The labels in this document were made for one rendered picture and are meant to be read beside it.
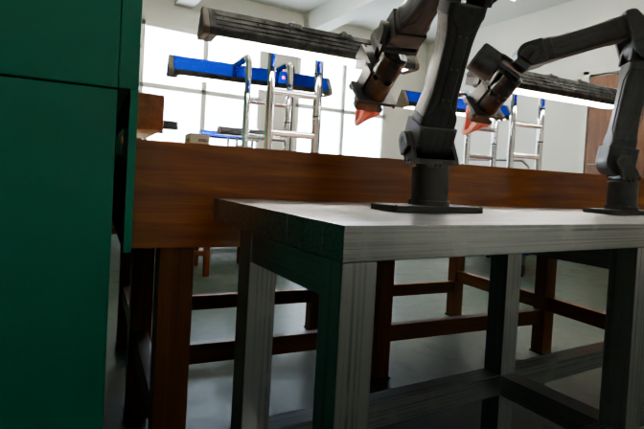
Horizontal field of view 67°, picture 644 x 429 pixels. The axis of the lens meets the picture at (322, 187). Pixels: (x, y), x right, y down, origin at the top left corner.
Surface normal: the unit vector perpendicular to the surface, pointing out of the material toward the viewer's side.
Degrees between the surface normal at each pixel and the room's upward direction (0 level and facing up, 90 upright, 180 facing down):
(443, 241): 90
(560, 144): 90
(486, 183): 90
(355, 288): 90
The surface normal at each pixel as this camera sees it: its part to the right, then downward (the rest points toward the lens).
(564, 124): -0.86, -0.04
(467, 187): 0.43, 0.04
